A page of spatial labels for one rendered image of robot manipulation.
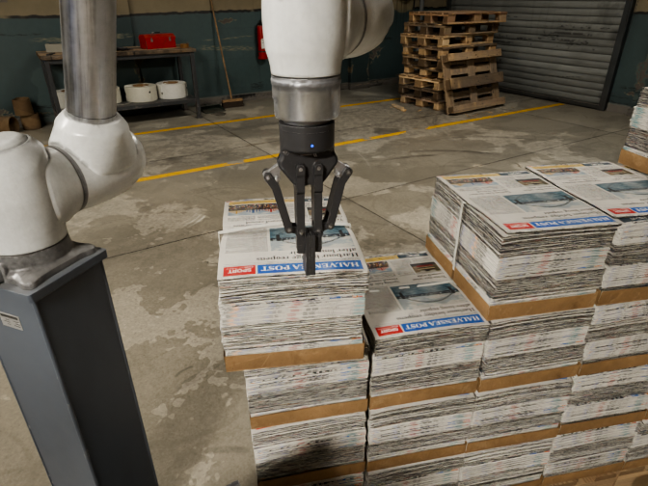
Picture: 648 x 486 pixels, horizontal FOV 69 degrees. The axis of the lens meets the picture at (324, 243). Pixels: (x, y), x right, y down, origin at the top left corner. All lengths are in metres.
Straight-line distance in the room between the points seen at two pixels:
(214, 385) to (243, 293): 1.35
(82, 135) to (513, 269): 0.98
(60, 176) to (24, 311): 0.29
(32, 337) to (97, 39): 0.63
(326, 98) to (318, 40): 0.07
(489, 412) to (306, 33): 1.10
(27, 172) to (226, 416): 1.33
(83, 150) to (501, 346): 1.07
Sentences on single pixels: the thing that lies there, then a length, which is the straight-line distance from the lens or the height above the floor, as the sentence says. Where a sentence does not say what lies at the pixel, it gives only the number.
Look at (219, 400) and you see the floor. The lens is 2.15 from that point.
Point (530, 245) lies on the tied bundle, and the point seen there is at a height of 1.03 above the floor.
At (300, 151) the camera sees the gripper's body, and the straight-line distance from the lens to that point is 0.63.
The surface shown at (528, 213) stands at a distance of 1.20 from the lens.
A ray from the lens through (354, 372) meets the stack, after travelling 1.14.
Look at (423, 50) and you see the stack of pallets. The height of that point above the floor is 0.80.
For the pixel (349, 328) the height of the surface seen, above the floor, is 0.92.
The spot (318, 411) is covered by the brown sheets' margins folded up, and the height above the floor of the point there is 0.63.
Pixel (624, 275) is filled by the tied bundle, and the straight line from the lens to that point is 1.34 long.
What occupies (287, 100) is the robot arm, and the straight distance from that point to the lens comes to 0.61.
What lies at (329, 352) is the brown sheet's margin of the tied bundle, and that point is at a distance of 1.00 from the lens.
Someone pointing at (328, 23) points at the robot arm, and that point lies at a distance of 0.60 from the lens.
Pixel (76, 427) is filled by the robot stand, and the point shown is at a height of 0.62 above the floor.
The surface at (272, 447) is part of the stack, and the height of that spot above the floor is 0.54.
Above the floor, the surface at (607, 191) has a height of 1.07.
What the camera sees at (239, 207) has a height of 1.06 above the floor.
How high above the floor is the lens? 1.52
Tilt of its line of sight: 28 degrees down
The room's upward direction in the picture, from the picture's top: straight up
